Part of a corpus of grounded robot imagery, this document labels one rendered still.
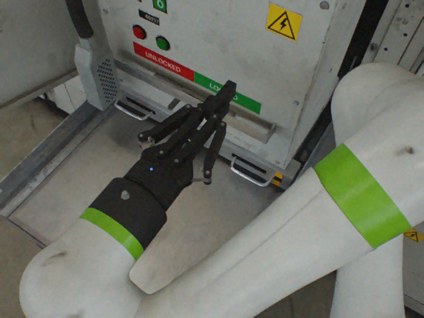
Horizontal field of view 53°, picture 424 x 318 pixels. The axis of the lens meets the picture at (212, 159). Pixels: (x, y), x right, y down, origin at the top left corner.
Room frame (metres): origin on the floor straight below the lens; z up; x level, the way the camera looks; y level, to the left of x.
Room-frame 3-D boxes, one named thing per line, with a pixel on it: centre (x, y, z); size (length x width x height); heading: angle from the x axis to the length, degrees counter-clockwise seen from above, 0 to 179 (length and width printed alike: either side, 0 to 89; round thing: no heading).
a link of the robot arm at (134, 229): (0.23, 0.11, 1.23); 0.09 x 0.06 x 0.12; 60
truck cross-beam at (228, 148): (0.63, 0.04, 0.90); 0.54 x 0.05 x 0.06; 60
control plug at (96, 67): (0.66, 0.27, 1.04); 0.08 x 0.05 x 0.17; 150
